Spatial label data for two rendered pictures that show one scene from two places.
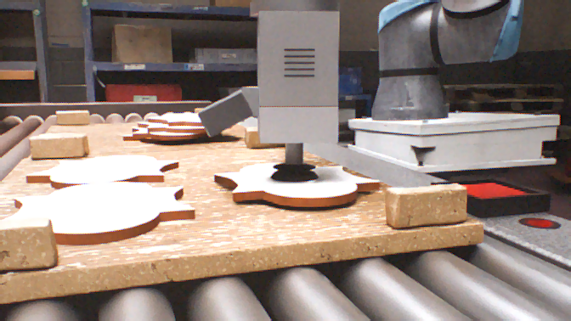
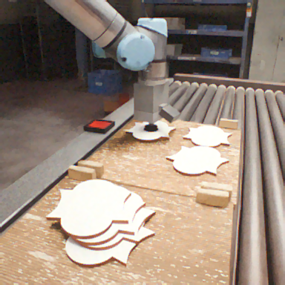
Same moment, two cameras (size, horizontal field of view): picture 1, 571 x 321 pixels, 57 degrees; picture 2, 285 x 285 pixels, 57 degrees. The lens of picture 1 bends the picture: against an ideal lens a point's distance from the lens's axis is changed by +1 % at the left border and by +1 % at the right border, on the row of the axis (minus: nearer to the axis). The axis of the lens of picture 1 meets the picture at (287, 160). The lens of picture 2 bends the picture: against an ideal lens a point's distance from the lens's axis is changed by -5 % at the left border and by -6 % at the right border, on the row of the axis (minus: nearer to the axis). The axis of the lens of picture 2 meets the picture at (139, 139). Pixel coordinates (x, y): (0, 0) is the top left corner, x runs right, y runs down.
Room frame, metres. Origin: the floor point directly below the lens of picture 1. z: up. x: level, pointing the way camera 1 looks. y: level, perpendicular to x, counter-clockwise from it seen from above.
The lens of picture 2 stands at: (1.07, 0.44, 1.25)
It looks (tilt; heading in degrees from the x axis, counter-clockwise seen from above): 24 degrees down; 219
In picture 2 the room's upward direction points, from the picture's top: straight up
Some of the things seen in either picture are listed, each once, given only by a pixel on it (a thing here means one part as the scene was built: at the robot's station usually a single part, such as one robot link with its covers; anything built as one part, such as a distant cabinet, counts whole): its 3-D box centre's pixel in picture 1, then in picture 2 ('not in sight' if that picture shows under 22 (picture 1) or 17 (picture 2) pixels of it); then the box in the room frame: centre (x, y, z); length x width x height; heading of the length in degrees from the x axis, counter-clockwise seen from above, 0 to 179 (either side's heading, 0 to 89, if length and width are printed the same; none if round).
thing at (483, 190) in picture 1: (487, 197); (99, 126); (0.49, -0.19, 0.92); 0.06 x 0.06 x 0.01; 18
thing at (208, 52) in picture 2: not in sight; (216, 53); (-3.72, -1.63, 0.72); 0.50 x 0.38 x 0.16; 101
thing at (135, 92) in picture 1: (144, 98); not in sight; (4.92, 1.34, 0.78); 0.66 x 0.45 x 0.28; 108
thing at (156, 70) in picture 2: not in sight; (151, 70); (0.46, -0.01, 1.12); 0.08 x 0.08 x 0.05
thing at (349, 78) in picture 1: (325, 81); not in sight; (4.26, -0.30, 0.96); 0.50 x 0.38 x 0.21; 33
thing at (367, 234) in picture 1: (193, 189); (172, 149); (0.50, 0.09, 0.93); 0.41 x 0.35 x 0.02; 19
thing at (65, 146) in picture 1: (58, 147); (216, 191); (0.64, 0.28, 0.95); 0.06 x 0.02 x 0.03; 109
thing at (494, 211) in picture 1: (487, 196); (99, 125); (0.49, -0.19, 0.92); 0.08 x 0.08 x 0.02; 18
